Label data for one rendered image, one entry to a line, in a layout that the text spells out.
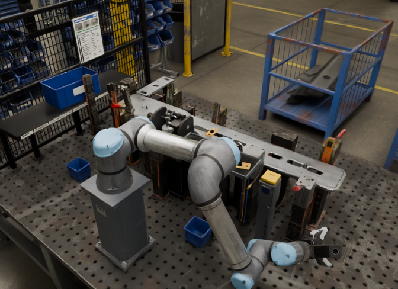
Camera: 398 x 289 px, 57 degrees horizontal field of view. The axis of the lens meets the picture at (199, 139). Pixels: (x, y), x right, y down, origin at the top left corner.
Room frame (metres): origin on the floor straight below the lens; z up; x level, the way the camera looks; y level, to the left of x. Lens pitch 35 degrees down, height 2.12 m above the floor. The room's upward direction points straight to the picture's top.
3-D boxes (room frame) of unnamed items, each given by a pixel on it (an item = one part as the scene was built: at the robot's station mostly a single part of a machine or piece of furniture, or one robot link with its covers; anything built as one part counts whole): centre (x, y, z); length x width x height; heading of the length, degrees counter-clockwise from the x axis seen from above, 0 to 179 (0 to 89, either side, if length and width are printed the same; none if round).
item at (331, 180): (1.68, -0.09, 1.00); 1.38 x 0.22 x 0.02; 56
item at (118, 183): (1.16, 0.35, 1.15); 0.15 x 0.15 x 0.10
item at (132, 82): (2.21, 0.47, 0.88); 0.08 x 0.08 x 0.36; 56
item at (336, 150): (1.50, -0.66, 0.88); 0.15 x 0.11 x 0.36; 146
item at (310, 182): (1.21, -0.46, 0.88); 0.11 x 0.10 x 0.36; 146
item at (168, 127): (1.57, 0.13, 0.94); 0.18 x 0.13 x 0.49; 56
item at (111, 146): (1.17, 0.34, 1.27); 0.13 x 0.12 x 0.14; 144
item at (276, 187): (1.13, -0.29, 0.92); 0.08 x 0.08 x 0.44; 56
